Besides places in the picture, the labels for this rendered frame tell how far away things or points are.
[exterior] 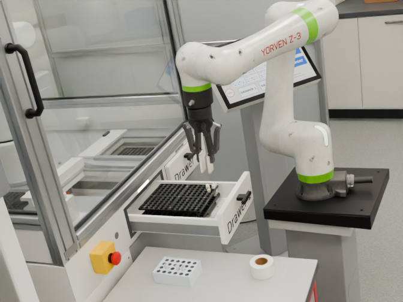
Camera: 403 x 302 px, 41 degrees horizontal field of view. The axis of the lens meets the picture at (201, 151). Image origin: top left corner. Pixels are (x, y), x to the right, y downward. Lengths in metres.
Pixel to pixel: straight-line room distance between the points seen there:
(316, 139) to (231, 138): 1.86
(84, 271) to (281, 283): 0.56
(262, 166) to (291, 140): 0.88
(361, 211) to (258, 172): 1.02
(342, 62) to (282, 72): 2.68
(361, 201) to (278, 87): 0.47
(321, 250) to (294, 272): 0.34
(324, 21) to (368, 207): 0.60
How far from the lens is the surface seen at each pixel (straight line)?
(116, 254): 1.63
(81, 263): 1.61
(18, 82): 1.39
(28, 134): 1.42
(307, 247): 1.97
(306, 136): 1.81
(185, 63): 1.62
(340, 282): 2.02
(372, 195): 1.90
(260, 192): 2.79
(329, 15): 1.80
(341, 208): 1.83
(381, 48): 4.49
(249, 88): 2.47
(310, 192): 1.89
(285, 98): 1.93
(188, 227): 1.72
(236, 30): 3.36
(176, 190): 1.89
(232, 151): 3.66
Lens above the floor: 1.73
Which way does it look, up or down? 23 degrees down
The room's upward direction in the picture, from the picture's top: 10 degrees counter-clockwise
